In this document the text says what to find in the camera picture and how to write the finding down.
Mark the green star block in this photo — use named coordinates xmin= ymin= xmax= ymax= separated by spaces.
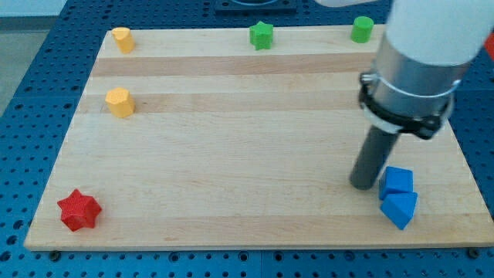
xmin=249 ymin=21 xmax=274 ymax=50

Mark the yellow rounded block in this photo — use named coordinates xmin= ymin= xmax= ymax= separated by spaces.
xmin=110 ymin=27 xmax=135 ymax=54

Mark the green cylinder block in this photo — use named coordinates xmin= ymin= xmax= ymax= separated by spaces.
xmin=350 ymin=16 xmax=374 ymax=43

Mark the red star block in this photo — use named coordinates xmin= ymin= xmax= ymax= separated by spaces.
xmin=57 ymin=189 xmax=102 ymax=232

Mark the wooden board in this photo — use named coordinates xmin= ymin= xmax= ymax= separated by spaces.
xmin=25 ymin=25 xmax=493 ymax=251

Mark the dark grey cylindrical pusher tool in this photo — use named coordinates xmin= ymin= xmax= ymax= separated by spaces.
xmin=349 ymin=126 xmax=400 ymax=190

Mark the blue triangular prism block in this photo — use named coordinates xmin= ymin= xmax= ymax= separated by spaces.
xmin=381 ymin=192 xmax=418 ymax=230

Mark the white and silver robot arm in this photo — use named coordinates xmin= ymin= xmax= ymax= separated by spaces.
xmin=359 ymin=0 xmax=493 ymax=140

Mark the blue cube block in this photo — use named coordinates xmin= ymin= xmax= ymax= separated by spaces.
xmin=378 ymin=166 xmax=414 ymax=200

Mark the yellow hexagon block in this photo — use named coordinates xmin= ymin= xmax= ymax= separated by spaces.
xmin=105 ymin=87 xmax=135 ymax=118

